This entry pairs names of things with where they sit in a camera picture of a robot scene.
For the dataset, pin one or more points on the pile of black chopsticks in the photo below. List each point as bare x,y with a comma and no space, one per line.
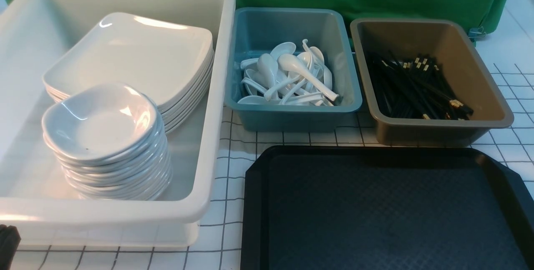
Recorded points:
414,88

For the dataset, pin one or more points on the large white plastic tub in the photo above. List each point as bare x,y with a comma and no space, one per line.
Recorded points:
35,198

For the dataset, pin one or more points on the brown plastic bin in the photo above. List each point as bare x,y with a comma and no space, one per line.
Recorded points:
462,67

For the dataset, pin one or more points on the teal plastic bin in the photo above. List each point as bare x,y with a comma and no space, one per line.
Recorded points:
257,31

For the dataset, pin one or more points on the binder clip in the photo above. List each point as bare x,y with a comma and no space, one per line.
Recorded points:
475,34

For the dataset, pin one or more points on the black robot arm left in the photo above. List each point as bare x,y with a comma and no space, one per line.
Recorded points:
9,242

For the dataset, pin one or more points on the stack of white sauce bowls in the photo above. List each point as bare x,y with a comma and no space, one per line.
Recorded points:
111,143

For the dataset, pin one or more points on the large white square plate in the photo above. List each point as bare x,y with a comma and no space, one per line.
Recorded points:
121,30

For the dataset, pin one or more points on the stack of white square plates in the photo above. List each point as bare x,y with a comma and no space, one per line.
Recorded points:
187,99

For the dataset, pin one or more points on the black plastic serving tray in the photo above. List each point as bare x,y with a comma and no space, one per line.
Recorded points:
358,208

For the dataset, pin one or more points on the pile of white spoons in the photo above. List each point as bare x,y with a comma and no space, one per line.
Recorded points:
283,77

